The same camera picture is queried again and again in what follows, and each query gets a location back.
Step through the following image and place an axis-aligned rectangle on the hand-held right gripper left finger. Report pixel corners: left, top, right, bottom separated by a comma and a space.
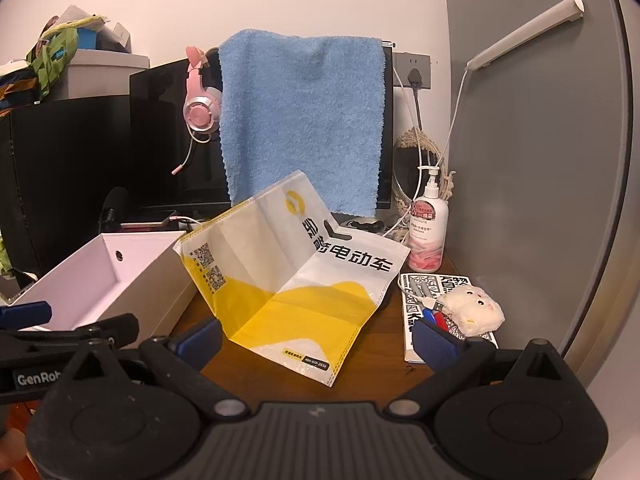
42, 317, 251, 423

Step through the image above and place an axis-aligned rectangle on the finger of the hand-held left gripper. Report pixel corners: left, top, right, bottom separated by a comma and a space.
0, 301, 53, 332
0, 313, 142, 356

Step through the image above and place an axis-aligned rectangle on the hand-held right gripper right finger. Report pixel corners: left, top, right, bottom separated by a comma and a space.
385, 317, 588, 421

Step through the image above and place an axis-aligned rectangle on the white cardboard box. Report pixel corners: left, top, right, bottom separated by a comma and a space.
7, 231, 198, 348

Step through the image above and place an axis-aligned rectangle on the white and yellow non-woven bag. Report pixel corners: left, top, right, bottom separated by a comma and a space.
172, 170, 412, 388

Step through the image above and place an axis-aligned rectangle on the black and white book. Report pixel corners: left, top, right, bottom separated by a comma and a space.
400, 272, 501, 363

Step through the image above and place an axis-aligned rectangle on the white plush toy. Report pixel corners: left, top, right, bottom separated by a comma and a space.
440, 284, 506, 337

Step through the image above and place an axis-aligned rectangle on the black microphone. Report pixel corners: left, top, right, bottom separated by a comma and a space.
100, 186, 131, 233

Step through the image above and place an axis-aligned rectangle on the black computer case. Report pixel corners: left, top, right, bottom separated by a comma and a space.
0, 95, 133, 278

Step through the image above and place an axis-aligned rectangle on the grey cabinet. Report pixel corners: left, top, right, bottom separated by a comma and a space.
442, 0, 631, 361

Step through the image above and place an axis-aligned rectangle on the black monitor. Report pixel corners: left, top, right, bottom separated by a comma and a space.
129, 42, 396, 235

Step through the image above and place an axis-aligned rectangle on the round mirror with woven rim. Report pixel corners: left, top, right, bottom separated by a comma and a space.
392, 127, 457, 216

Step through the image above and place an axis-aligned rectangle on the multicoloured cloth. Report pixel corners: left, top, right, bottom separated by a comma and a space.
0, 60, 42, 117

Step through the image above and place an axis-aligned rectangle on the pink headset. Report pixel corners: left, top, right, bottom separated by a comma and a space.
171, 46, 223, 177

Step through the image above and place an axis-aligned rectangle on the grey storage box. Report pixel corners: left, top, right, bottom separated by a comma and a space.
45, 49, 151, 103

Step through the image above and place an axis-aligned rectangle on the blue towel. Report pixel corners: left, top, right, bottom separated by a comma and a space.
217, 29, 393, 218

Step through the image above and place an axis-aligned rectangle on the black power plug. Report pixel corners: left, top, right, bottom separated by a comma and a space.
407, 67, 427, 133

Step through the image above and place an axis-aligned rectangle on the green cloth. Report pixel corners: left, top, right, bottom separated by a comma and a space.
27, 15, 108, 101

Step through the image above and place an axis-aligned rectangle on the small white carton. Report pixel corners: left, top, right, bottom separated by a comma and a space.
97, 21, 133, 54

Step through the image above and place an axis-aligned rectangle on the white tube lamp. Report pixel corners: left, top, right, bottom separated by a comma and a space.
466, 0, 585, 72

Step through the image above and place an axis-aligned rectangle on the usb connector cable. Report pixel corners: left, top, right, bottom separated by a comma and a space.
397, 280, 446, 313

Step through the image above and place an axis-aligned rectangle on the white lamp cable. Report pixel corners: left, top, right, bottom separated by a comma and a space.
382, 66, 473, 238

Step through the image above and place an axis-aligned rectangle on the grey wall socket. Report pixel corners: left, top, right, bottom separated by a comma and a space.
391, 51, 431, 92

